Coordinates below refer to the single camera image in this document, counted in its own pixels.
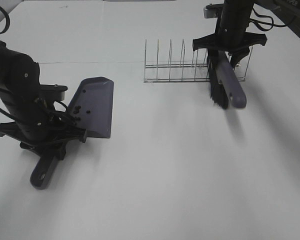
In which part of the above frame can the grey plastic dustpan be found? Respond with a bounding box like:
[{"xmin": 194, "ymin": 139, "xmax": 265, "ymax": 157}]
[{"xmin": 30, "ymin": 77, "xmax": 114, "ymax": 190}]

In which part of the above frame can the grey brush with black bristles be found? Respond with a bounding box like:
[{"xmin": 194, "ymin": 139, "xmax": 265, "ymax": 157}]
[{"xmin": 207, "ymin": 49, "xmax": 247, "ymax": 110}]

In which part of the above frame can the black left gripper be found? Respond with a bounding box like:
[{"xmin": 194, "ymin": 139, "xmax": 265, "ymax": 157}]
[{"xmin": 0, "ymin": 84, "xmax": 75, "ymax": 161}]

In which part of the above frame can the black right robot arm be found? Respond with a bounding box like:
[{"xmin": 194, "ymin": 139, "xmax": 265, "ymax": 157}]
[{"xmin": 192, "ymin": 0, "xmax": 300, "ymax": 66}]

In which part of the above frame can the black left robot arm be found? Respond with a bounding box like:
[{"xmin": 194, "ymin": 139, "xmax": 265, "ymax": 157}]
[{"xmin": 0, "ymin": 42, "xmax": 87, "ymax": 161}]

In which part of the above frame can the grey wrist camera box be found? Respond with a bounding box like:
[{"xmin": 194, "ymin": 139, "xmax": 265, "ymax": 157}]
[{"xmin": 203, "ymin": 3, "xmax": 224, "ymax": 19}]

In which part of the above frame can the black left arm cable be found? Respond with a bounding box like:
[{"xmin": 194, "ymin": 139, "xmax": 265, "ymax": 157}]
[{"xmin": 0, "ymin": 0, "xmax": 11, "ymax": 42}]

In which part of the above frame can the pile of coffee beans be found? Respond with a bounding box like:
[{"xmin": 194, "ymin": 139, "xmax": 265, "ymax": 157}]
[{"xmin": 71, "ymin": 88, "xmax": 91, "ymax": 123}]

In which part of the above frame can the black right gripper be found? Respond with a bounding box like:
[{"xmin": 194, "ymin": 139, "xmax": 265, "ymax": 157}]
[{"xmin": 192, "ymin": 0, "xmax": 267, "ymax": 67}]

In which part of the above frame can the metal wire rack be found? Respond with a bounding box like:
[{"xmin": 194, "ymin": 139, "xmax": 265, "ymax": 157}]
[{"xmin": 142, "ymin": 38, "xmax": 253, "ymax": 84}]

